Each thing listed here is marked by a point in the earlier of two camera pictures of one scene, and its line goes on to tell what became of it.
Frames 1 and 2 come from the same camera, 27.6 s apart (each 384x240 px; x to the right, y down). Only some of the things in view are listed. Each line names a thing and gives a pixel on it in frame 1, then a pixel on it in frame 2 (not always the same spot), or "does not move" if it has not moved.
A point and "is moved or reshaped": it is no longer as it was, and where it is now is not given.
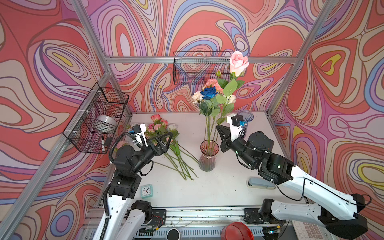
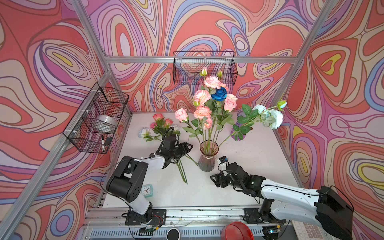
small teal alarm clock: [146, 191] does not move
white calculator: [305, 231] does not move
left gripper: [157, 150] to [184, 150]
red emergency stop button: [236, 231] does not move
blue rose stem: [205, 105] to [221, 94]
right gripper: [226, 139] to [218, 177]
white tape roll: [107, 121] does not move
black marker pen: [103, 144] does not move
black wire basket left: [92, 128] does not move
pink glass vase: [209, 148] does not move
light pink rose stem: [238, 62] is moved or reshaped
